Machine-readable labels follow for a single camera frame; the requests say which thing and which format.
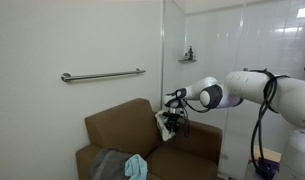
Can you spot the grey towel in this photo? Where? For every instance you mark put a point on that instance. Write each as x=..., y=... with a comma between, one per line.
x=108, y=164

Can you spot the dark bottle on shelf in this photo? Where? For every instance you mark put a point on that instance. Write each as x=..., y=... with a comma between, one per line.
x=190, y=53

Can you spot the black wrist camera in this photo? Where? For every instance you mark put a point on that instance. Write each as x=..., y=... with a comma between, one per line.
x=172, y=115

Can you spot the blue towel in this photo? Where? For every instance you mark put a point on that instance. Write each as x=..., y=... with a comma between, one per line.
x=136, y=168

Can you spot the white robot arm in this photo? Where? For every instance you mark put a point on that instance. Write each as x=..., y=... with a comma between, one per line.
x=289, y=99

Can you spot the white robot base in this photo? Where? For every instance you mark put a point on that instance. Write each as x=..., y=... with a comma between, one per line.
x=292, y=164

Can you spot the glass shower shelf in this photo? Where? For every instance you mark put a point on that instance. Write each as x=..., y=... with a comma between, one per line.
x=187, y=61

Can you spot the brown armchair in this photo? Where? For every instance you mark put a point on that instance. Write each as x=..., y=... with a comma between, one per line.
x=131, y=128

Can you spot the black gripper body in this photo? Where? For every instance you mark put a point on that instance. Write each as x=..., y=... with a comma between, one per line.
x=172, y=124

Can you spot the metal towel bar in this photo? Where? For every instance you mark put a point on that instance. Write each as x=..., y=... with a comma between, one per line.
x=66, y=77

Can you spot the white towel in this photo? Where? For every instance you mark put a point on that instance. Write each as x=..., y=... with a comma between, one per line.
x=161, y=121

